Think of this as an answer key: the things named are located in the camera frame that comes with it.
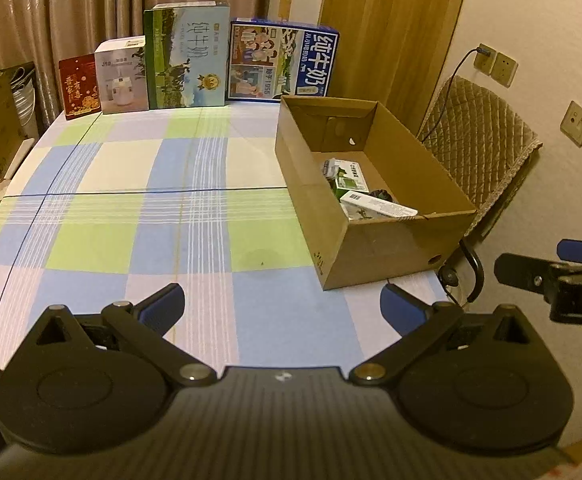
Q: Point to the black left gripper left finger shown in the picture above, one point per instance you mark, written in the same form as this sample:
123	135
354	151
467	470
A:
141	327

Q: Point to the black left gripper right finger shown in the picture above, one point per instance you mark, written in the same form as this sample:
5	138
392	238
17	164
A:
420	325

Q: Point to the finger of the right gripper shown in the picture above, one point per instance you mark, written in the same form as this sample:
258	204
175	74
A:
527	273

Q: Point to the long white slim box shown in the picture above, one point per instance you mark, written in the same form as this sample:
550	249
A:
360	206

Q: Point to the green white medicine box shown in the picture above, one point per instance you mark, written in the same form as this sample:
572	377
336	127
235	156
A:
349	178

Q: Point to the grey snack sachet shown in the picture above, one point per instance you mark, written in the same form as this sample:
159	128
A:
330	168

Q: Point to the plaid tablecloth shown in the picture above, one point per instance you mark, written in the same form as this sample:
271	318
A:
110	208

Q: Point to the brown cardboard box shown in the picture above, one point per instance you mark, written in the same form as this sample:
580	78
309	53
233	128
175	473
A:
396	167

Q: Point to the quilted beige chair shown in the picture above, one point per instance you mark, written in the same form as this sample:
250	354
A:
485	146

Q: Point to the red gift box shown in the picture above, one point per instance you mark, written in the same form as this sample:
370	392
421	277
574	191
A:
79	86

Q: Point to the white appliance box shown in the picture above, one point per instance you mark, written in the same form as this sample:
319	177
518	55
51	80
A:
121	75

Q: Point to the white bag beside carton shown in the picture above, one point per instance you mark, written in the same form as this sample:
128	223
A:
22	80

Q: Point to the green blue milk carton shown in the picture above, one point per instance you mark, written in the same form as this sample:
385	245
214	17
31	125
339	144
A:
187	54

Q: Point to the wooden door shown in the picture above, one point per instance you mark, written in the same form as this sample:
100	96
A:
391	51

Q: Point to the blue milk carton box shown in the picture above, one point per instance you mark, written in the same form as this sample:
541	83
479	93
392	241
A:
272	59

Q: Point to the lower wall socket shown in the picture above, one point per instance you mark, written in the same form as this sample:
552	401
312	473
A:
571	124

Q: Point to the wall power socket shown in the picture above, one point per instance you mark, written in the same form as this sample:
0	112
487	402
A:
485	58

